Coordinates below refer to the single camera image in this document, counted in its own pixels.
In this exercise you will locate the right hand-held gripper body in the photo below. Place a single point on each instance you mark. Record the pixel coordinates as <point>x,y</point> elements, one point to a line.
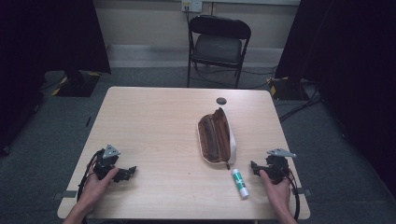
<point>277,166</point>

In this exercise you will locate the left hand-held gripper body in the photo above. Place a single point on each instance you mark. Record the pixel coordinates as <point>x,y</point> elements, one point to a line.
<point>105,162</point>

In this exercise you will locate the white wall socket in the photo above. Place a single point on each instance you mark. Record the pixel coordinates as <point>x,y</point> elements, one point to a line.
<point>191,5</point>

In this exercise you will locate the black folding chair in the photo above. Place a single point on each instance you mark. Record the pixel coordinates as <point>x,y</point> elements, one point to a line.
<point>218,46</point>

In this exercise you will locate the black curtain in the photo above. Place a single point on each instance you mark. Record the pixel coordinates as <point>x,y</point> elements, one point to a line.
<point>348,62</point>

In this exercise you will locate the brown and white pencil case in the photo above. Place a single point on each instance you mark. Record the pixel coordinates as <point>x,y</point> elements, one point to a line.
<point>217,138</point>

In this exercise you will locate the white and green glue stick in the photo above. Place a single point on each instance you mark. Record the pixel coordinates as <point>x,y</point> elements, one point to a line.
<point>240,183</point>

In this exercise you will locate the person's right hand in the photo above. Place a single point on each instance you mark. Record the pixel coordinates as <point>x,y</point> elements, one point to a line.
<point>276,190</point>

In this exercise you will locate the round black table grommet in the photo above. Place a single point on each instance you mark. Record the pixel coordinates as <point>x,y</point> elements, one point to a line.
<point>221,100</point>

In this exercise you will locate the person's left hand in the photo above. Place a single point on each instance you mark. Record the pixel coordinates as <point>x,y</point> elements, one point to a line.
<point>97,186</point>

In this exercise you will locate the grey table edge bracket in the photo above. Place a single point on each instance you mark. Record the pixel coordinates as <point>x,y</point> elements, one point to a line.
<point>303,191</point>

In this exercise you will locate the black stand base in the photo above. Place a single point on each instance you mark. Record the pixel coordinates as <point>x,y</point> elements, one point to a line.
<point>285,88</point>
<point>77,84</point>

